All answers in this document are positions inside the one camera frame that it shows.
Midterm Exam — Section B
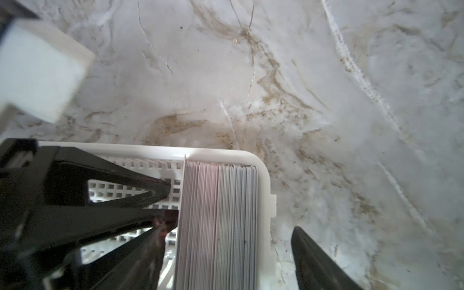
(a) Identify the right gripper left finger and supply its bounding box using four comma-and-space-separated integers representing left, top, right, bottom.
1, 138, 179, 290

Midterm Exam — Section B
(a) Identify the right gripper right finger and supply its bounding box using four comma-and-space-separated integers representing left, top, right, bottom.
291, 226, 362, 290

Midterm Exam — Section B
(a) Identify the stack of red cards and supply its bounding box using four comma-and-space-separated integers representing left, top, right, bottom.
174, 160, 258, 290

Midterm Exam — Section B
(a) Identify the white plastic mesh basket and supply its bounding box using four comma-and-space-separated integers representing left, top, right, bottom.
39, 141, 277, 290

